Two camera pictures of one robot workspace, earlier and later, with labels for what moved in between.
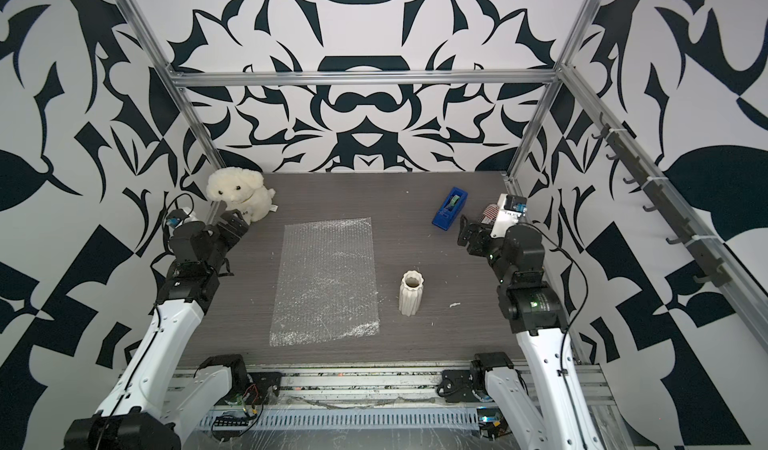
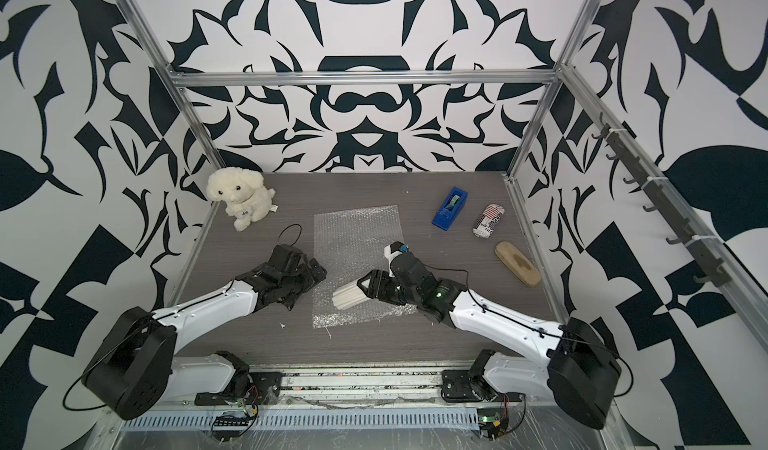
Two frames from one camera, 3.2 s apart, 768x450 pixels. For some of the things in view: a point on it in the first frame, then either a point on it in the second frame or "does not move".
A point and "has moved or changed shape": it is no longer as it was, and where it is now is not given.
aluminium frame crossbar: (363, 77) does not move
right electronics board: (492, 422) does not move
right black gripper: (467, 233) -> (374, 285)
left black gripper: (240, 227) -> (312, 279)
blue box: (450, 209) does not move
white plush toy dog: (243, 191) does not move
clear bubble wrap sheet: (326, 286) has moved or changed shape
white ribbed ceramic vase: (411, 292) has moved or changed shape
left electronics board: (229, 427) does not move
